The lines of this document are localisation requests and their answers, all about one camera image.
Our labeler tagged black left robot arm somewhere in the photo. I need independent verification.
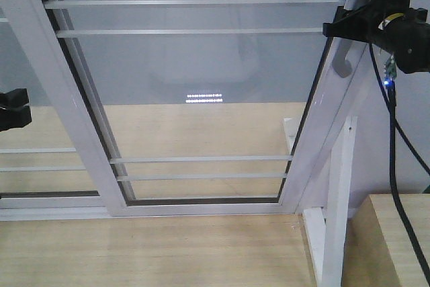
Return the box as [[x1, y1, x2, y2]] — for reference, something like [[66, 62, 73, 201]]
[[322, 0, 429, 74]]

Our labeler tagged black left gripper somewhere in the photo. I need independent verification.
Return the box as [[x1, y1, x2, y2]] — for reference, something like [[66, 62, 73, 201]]
[[322, 0, 423, 44]]

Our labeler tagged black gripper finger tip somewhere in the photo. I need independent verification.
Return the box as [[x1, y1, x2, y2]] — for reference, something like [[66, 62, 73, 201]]
[[1, 88, 32, 132]]

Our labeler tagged light wooden side table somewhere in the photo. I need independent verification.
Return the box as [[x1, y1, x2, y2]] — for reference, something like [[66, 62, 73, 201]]
[[342, 194, 428, 286]]

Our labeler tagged white outer door frame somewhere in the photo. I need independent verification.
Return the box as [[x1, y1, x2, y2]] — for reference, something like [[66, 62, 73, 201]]
[[0, 31, 384, 222]]

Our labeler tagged grey curved door handle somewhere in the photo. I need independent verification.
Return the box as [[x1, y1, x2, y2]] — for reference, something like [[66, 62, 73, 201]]
[[331, 0, 369, 78]]

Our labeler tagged white framed sliding glass door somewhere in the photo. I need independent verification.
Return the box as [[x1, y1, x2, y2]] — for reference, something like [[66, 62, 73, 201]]
[[1, 0, 361, 217]]

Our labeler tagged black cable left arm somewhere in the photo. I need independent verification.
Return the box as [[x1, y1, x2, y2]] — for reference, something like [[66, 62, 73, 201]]
[[368, 41, 430, 287]]

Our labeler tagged white fixed glass door panel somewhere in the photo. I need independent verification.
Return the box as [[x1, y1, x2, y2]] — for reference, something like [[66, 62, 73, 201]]
[[1, 15, 104, 209]]

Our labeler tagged green circuit board blue LED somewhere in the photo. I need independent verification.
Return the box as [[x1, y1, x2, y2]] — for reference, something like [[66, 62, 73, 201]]
[[383, 54, 397, 89]]

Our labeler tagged white wooden support brace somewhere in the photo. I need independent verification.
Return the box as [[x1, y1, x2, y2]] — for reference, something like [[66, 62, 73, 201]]
[[295, 116, 357, 286]]

